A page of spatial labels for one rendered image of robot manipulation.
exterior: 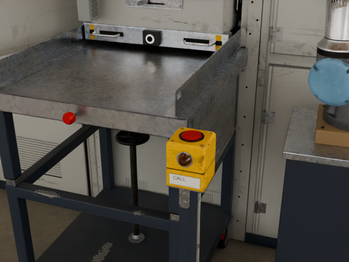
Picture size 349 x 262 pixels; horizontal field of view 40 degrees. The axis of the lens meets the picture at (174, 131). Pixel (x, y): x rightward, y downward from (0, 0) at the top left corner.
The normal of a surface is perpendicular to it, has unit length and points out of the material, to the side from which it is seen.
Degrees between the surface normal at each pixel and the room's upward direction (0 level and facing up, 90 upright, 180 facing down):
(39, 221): 0
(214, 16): 90
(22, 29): 90
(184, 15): 90
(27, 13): 90
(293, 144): 0
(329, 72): 99
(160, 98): 0
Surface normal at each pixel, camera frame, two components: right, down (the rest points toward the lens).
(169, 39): -0.34, 0.40
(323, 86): -0.60, 0.48
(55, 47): 0.94, 0.15
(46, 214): 0.00, -0.91
